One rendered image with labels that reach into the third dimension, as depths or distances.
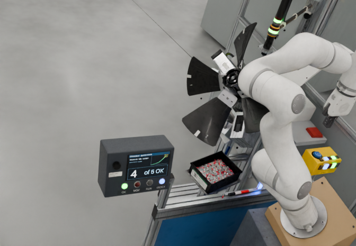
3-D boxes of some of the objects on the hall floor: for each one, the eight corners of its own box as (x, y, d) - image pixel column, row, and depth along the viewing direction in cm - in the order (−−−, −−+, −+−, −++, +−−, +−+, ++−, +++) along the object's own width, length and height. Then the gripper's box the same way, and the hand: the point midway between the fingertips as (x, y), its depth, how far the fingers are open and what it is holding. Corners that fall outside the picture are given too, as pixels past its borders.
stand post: (224, 206, 311) (282, 78, 242) (229, 215, 305) (291, 87, 236) (219, 206, 309) (276, 78, 241) (223, 216, 303) (284, 87, 234)
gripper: (356, 81, 160) (334, 118, 171) (326, 82, 154) (305, 120, 164) (369, 93, 155) (346, 130, 166) (339, 94, 148) (317, 133, 159)
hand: (328, 121), depth 164 cm, fingers closed
